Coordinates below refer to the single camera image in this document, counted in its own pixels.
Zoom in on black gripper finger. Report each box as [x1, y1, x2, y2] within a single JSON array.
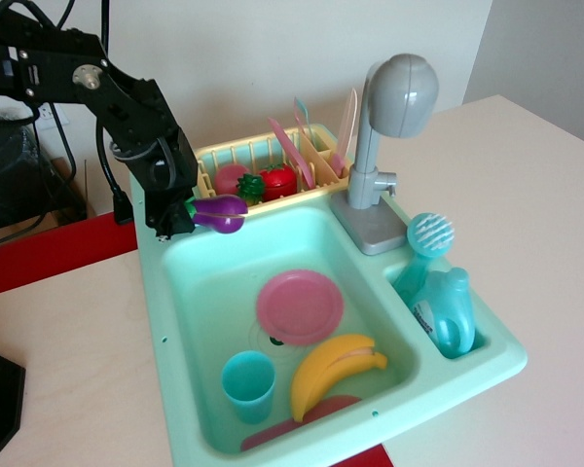
[[154, 201, 195, 240]]

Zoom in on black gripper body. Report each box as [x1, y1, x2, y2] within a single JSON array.
[[121, 126, 200, 230]]

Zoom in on purple toy eggplant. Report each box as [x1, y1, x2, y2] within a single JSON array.
[[184, 195, 248, 234]]

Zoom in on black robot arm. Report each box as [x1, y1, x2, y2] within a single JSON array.
[[0, 1, 198, 238]]

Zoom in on pink plate in rack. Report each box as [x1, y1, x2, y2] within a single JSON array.
[[268, 118, 315, 189]]

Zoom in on pink toy plate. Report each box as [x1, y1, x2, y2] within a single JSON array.
[[256, 269, 345, 346]]

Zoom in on pink toy cup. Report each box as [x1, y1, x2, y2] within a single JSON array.
[[214, 163, 251, 195]]

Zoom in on toy pineapple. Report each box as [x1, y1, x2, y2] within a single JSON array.
[[237, 173, 266, 205]]

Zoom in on yellow dish rack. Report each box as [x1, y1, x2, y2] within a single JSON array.
[[194, 125, 351, 216]]

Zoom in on red toy tomato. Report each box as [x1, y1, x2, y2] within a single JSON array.
[[259, 164, 297, 201]]

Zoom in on teal and pink utensil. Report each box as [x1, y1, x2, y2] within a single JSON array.
[[293, 96, 346, 177]]

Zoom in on black bag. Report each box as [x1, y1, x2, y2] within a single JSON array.
[[0, 109, 87, 242]]

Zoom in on mint green toy sink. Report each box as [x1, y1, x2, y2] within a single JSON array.
[[132, 187, 527, 466]]

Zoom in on pink toy knife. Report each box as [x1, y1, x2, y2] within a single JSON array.
[[336, 88, 358, 158]]

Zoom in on teal toy cup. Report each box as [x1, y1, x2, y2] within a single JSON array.
[[221, 350, 276, 424]]

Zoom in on yellow toy banana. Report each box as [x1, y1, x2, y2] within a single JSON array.
[[290, 334, 388, 422]]

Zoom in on grey toy faucet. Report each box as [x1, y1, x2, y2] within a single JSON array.
[[330, 54, 439, 256]]

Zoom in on teal dish brush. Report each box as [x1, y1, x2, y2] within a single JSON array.
[[393, 212, 455, 303]]

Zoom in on teal detergent bottle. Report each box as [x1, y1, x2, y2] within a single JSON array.
[[409, 268, 476, 359]]

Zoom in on white wall outlet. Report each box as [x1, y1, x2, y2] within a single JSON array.
[[35, 103, 70, 130]]

